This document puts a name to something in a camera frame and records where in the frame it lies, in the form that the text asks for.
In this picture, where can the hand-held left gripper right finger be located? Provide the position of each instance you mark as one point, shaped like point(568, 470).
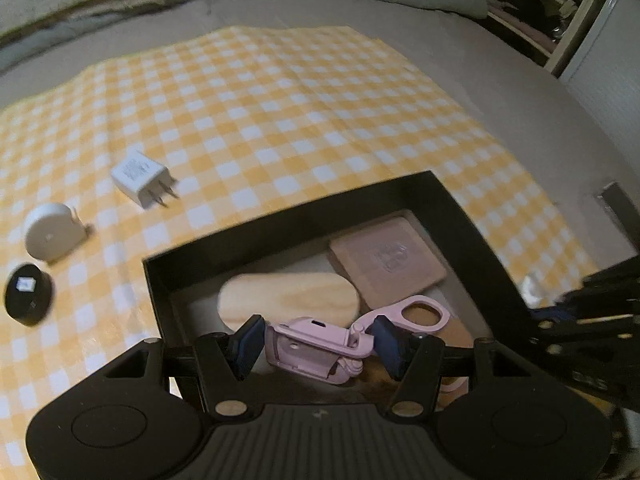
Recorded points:
point(392, 347)

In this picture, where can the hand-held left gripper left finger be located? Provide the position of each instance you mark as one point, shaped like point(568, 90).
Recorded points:
point(250, 345)

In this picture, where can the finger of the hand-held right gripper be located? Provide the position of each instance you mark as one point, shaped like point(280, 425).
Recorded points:
point(615, 280)
point(575, 327)

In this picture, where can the pink eyelash curler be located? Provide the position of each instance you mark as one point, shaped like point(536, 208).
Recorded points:
point(310, 350)

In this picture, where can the pale wooden oval board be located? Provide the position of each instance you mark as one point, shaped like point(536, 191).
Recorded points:
point(290, 300)

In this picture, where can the square pink wooden coaster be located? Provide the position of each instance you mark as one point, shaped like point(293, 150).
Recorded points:
point(385, 260)

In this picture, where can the black cardboard box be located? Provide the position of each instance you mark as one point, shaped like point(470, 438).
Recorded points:
point(450, 220)

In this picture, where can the small white crumpled wrapper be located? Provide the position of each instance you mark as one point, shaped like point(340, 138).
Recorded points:
point(531, 287)

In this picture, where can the dark grey flat bar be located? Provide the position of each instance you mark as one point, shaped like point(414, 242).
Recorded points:
point(620, 215)

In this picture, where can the white charger plug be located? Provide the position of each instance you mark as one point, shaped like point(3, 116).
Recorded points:
point(137, 175)

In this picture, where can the small black round jar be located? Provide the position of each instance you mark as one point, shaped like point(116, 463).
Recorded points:
point(27, 295)

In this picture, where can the white round tape measure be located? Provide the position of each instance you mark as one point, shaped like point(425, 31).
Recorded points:
point(50, 232)

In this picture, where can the yellow checkered cloth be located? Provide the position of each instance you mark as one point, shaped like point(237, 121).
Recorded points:
point(250, 110)

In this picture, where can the white open wardrobe shelf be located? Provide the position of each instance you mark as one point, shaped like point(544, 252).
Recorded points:
point(575, 45)

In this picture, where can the pile of dark clothes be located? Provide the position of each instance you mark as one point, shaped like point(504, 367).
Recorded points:
point(535, 5)

